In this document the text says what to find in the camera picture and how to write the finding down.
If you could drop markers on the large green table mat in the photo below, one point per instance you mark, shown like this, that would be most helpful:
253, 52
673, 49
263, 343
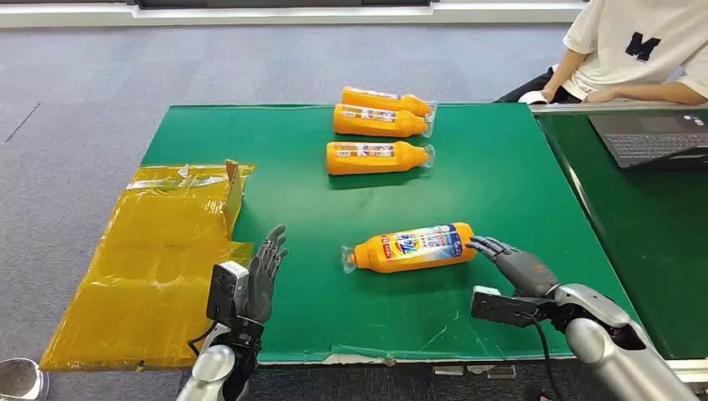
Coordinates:
487, 182

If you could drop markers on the person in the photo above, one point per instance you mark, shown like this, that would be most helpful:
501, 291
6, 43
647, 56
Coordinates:
619, 61

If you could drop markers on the white wall ledge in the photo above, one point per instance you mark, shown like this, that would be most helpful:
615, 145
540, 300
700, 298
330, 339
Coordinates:
83, 15

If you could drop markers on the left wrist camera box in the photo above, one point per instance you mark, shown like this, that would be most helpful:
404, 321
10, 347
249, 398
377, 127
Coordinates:
225, 290

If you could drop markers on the person's right hand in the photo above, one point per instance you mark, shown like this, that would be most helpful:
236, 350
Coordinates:
549, 94

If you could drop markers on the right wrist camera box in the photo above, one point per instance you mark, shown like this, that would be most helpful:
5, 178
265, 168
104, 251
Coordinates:
500, 307

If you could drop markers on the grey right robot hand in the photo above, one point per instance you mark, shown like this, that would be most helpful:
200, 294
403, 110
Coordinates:
522, 271

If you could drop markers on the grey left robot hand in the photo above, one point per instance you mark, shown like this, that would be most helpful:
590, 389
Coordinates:
261, 282

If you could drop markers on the orange Tide detergent bottle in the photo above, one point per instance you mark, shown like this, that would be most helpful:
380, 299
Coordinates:
412, 249

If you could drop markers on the person's left hand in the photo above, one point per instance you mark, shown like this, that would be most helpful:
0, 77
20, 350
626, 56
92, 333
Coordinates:
600, 96

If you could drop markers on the dark grey laptop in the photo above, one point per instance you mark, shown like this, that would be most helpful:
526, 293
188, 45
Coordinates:
647, 144

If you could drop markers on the round shiny metal object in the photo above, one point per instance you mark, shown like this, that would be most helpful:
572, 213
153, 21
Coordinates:
19, 381

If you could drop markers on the narrow green table mat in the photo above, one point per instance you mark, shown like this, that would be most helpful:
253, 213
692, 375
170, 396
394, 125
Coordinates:
652, 249

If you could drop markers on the person's right forearm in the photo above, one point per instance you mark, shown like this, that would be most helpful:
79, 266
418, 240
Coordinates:
567, 69

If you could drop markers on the yellow taped cardboard sheet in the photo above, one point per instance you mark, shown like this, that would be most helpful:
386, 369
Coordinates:
155, 277

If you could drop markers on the clear tape piece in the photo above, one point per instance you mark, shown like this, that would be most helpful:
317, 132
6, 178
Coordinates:
500, 372
448, 370

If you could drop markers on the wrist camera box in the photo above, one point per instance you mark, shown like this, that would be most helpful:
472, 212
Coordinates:
225, 290
500, 307

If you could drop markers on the person's left forearm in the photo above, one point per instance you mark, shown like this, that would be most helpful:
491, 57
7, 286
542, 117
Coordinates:
658, 91

